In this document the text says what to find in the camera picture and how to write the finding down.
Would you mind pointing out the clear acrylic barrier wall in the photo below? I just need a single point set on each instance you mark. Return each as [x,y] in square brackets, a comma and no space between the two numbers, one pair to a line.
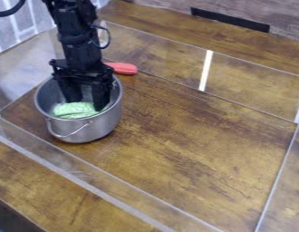
[192,160]

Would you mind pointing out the silver metal pot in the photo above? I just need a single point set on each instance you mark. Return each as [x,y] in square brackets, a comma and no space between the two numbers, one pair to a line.
[82,129]

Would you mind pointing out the clear acrylic corner bracket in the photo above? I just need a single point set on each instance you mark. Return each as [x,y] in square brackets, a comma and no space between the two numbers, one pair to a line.
[102,33]

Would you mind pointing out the black wall strip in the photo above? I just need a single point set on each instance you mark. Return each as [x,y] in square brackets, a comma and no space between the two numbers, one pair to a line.
[229,20]

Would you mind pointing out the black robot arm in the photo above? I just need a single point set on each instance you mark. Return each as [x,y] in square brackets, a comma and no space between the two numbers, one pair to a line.
[74,17]

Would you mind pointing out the green bumpy toy vegetable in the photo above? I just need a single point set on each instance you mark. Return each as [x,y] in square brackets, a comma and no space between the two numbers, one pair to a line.
[74,110]

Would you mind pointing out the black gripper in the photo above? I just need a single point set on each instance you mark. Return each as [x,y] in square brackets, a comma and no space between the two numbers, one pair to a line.
[81,68]

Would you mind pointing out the red handled metal spatula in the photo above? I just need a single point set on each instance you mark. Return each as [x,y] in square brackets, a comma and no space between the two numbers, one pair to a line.
[122,68]

